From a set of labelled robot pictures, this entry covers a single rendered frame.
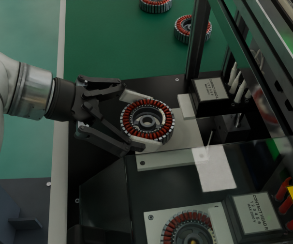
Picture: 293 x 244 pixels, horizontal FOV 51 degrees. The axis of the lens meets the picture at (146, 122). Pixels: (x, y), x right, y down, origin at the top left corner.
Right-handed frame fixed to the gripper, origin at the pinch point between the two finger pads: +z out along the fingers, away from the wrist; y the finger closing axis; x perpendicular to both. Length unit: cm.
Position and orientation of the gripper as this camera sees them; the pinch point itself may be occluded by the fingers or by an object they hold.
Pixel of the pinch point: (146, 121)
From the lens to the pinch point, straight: 63.7
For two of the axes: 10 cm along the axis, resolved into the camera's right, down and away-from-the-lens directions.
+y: 1.4, 7.9, -6.0
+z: 8.5, 2.2, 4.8
